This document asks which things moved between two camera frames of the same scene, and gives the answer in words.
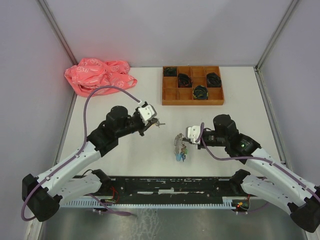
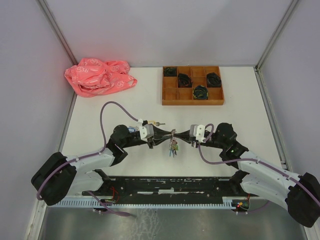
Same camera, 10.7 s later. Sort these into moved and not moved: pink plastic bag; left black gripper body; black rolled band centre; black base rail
Moved: left black gripper body
Not moved: black rolled band centre; black base rail; pink plastic bag
